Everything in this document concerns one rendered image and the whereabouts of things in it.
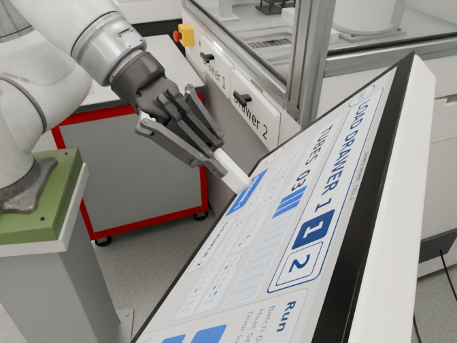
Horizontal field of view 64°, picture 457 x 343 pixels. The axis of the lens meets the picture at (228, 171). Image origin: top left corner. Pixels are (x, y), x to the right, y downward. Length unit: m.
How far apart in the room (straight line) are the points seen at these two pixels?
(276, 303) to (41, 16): 0.44
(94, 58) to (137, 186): 1.15
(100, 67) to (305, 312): 0.40
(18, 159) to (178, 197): 0.95
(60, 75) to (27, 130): 0.15
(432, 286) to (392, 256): 1.62
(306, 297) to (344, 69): 0.63
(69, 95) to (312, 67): 0.56
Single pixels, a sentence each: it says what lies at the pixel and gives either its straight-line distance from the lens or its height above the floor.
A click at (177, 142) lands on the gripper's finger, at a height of 1.09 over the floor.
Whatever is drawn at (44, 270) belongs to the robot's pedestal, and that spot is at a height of 0.61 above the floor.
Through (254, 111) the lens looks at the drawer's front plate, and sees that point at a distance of 1.00.
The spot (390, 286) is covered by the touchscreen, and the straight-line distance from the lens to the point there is 0.24.
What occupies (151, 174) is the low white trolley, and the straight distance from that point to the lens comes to 1.60.
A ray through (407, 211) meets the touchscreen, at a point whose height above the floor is 1.18.
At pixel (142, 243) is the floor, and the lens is 1.85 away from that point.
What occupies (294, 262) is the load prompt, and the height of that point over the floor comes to 1.15.
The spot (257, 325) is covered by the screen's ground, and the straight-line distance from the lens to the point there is 0.26.
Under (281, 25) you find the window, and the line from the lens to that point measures 0.89.
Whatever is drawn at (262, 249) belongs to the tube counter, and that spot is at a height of 1.11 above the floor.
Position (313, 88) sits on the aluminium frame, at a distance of 0.80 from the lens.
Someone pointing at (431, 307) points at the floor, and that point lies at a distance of 1.80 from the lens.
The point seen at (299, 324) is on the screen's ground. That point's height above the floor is 1.17.
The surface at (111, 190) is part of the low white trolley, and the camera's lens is 1.62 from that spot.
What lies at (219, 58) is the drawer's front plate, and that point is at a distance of 1.23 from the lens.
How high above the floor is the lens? 1.37
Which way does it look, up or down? 38 degrees down
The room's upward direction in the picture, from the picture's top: straight up
